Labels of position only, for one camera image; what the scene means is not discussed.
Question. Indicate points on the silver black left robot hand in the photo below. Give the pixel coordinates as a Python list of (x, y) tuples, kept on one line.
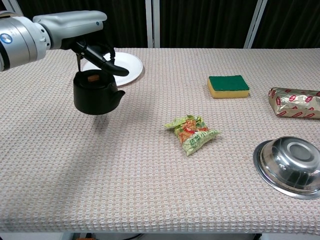
[(72, 25)]

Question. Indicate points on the black teapot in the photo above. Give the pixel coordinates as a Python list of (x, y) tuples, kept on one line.
[(92, 100)]

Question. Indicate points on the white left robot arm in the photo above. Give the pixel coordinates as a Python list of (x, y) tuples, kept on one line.
[(20, 42)]

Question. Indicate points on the black curtain panel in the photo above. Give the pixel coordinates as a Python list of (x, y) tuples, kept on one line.
[(125, 15), (290, 22), (200, 22)]

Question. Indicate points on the white round plate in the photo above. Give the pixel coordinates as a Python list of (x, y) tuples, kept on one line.
[(131, 67)]

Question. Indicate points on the beige waffle tablecloth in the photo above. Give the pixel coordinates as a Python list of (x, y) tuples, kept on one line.
[(125, 175)]

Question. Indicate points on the green snack bag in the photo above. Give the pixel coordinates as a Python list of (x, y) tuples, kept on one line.
[(193, 136)]

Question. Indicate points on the green yellow sponge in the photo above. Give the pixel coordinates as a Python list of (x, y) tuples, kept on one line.
[(228, 83)]

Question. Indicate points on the gold foil snack packet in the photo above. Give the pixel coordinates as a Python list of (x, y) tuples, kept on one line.
[(297, 102)]

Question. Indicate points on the stainless steel bowl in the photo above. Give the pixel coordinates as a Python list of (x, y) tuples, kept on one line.
[(290, 165)]

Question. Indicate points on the grey metal frame post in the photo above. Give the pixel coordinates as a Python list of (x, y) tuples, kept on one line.
[(153, 22), (13, 6), (255, 22)]

